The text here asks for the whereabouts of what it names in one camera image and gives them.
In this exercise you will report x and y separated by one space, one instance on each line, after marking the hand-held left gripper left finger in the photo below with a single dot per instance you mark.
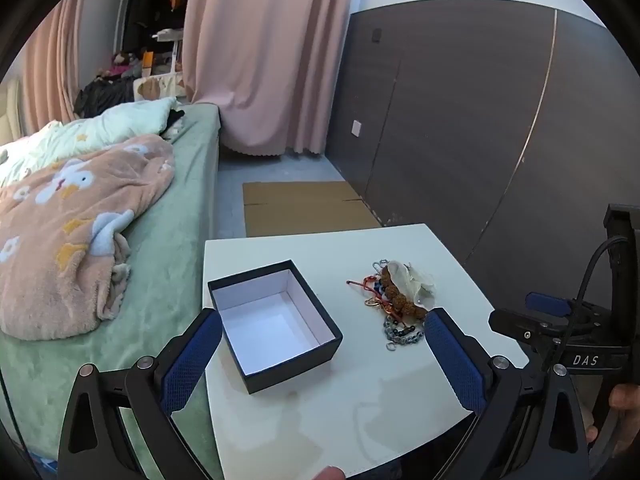
190 360

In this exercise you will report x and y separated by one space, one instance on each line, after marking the wide pink curtain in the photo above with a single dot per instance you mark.
265 60

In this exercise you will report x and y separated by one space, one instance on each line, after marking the white desk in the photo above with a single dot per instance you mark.
170 37

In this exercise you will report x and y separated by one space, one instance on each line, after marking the white wall socket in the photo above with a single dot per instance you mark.
357 128

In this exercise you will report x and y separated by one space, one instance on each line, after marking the beige headboard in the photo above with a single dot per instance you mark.
10 110

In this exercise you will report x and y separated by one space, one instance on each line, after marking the bear print cushion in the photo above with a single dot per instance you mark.
152 87

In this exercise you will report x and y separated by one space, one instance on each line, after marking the stuffed toy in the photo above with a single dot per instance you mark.
122 62

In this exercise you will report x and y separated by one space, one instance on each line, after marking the black clothes pile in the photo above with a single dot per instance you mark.
102 95

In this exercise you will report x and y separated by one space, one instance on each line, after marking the black box with white lining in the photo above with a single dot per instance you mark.
270 320

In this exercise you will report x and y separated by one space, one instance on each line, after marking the narrow pink curtain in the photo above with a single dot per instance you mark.
50 70

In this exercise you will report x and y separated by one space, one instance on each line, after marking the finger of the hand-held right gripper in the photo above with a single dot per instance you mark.
525 330
547 304

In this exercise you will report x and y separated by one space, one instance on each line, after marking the person's right hand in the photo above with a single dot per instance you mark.
625 397

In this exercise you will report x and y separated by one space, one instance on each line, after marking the orange box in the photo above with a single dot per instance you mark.
148 64

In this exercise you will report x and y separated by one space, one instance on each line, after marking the white table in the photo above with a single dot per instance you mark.
375 410

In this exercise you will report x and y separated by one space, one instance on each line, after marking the bed with green sheet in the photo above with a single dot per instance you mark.
185 200

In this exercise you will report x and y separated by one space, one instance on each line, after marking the flat cardboard sheet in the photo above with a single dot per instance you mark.
305 210

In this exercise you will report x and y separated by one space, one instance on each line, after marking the black cloth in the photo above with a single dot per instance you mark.
172 120

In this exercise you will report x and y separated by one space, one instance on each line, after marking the person's left hand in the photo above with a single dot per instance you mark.
331 474

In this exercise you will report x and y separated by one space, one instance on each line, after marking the pink duck print blanket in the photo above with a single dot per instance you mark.
65 240

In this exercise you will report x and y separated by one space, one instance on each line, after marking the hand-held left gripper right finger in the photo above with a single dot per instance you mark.
455 360

